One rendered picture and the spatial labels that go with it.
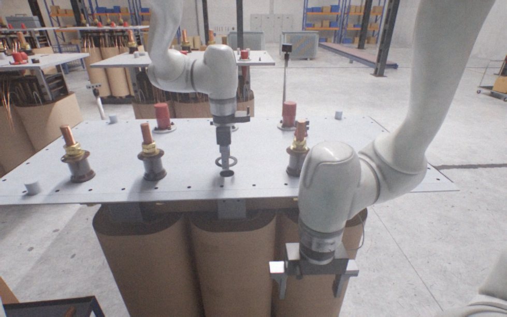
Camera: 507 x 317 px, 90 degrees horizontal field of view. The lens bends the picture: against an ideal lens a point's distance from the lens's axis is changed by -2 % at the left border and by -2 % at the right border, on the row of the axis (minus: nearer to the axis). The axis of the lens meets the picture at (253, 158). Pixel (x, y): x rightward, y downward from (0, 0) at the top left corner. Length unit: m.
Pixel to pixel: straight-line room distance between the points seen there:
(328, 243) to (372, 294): 1.92
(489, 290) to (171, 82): 0.83
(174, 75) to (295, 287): 1.18
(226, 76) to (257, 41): 12.09
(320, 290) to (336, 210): 1.12
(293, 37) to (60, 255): 11.96
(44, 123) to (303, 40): 11.46
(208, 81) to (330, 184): 0.52
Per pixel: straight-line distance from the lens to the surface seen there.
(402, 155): 0.53
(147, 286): 1.51
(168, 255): 1.34
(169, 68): 0.83
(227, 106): 0.85
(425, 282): 2.71
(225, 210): 1.13
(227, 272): 1.36
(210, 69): 0.82
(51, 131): 3.30
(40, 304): 1.46
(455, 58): 0.36
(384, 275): 2.60
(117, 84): 6.96
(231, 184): 0.94
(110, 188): 1.04
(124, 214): 1.24
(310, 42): 13.40
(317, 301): 1.63
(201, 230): 1.20
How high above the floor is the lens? 1.89
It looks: 29 degrees down
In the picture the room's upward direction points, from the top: straight up
